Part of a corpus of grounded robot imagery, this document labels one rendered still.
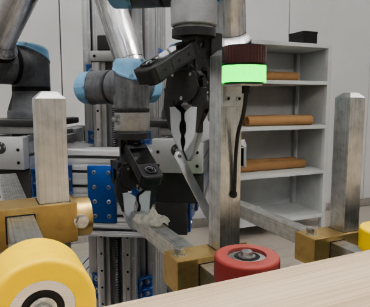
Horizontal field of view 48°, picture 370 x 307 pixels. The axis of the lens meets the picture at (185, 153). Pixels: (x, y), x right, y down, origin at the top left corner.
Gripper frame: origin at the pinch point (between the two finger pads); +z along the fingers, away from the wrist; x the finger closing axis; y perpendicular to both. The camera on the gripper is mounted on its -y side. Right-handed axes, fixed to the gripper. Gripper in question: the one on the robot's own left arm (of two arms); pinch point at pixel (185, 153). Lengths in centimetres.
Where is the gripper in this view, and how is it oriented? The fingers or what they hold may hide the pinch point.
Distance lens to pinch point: 68.4
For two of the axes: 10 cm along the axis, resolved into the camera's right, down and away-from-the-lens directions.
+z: 0.0, 9.9, 1.3
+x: -7.1, -0.9, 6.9
